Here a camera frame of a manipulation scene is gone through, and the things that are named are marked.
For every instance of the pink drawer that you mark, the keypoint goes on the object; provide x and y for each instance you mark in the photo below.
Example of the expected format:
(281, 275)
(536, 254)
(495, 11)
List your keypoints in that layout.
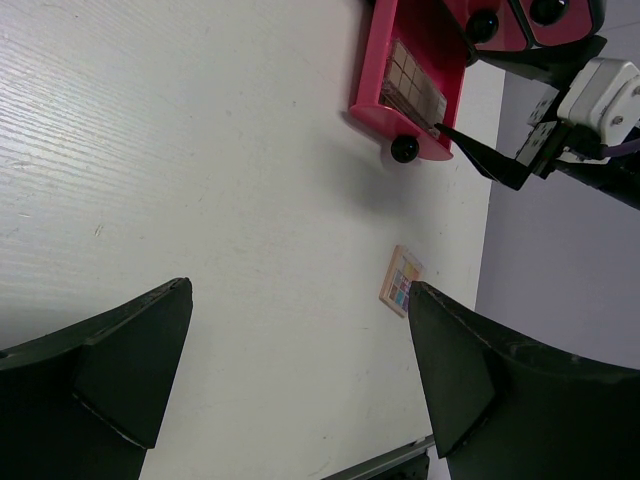
(489, 24)
(431, 34)
(553, 23)

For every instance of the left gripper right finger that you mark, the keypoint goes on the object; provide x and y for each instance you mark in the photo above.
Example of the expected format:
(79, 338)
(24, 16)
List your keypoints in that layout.
(503, 405)

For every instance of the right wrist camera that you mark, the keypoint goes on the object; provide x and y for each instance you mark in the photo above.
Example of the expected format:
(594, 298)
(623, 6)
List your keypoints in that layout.
(604, 98)

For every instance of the small colourful eyeshadow palette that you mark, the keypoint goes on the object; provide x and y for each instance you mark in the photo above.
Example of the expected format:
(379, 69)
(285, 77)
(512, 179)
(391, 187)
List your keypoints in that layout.
(403, 269)

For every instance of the clear nude eyeshadow palette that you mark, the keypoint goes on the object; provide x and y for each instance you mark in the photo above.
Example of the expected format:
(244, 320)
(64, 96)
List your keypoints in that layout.
(408, 89)

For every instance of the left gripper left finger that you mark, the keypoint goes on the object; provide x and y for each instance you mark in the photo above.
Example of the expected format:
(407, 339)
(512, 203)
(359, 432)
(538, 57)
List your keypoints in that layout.
(88, 401)

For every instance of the pink top drawer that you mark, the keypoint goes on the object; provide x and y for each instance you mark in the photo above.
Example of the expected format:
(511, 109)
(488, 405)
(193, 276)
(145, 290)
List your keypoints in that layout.
(553, 23)

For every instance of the pink bottom drawer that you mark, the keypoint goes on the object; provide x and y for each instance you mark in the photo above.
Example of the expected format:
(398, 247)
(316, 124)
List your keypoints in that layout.
(431, 34)

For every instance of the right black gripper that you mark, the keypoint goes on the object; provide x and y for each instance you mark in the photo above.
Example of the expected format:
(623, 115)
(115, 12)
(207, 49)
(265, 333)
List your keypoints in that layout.
(554, 147)

